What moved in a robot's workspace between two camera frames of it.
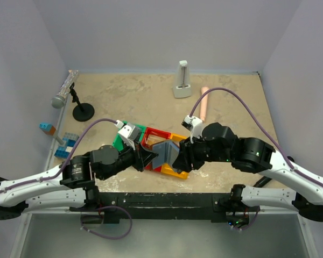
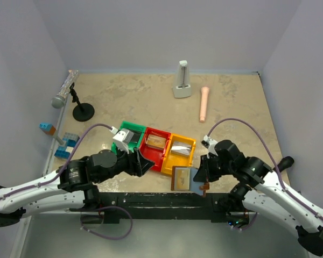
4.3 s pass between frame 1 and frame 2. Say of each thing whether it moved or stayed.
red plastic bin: stayed
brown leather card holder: moved
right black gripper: moved
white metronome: stayed
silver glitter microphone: stayed
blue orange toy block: stayed
